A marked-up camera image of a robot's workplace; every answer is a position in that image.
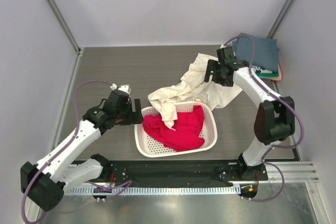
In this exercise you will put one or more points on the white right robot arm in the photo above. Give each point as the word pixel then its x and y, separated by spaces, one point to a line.
pixel 274 120

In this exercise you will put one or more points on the left aluminium frame post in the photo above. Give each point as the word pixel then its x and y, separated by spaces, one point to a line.
pixel 60 19

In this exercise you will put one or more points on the right aluminium frame post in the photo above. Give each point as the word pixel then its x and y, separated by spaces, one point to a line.
pixel 280 18

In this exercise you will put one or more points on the white perforated plastic basket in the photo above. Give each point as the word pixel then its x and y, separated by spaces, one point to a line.
pixel 151 148

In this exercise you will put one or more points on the folded green t shirt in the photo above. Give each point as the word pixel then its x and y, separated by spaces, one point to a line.
pixel 267 75

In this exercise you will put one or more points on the aluminium extrusion rail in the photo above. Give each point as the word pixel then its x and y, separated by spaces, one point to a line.
pixel 293 172

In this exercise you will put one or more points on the folded grey-blue t shirt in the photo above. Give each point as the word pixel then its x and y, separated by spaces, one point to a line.
pixel 266 51

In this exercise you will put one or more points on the slotted grey cable duct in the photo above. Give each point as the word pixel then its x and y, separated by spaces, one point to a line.
pixel 90 190

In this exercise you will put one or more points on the cream white t shirt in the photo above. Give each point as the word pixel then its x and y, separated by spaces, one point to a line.
pixel 192 88

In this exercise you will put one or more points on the red t shirt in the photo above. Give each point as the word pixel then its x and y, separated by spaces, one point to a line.
pixel 185 133

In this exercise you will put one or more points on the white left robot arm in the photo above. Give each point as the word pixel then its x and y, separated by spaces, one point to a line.
pixel 46 182

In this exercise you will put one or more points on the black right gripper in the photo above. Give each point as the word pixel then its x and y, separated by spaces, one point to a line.
pixel 213 65

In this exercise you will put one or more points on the folded white blue patterned shirt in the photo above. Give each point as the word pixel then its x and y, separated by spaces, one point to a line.
pixel 262 71

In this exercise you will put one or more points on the aluminium frame post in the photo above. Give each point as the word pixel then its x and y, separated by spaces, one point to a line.
pixel 60 19
pixel 280 18

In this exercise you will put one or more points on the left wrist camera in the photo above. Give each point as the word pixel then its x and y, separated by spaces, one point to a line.
pixel 124 88

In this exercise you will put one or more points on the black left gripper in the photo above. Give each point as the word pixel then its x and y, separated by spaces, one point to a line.
pixel 135 117

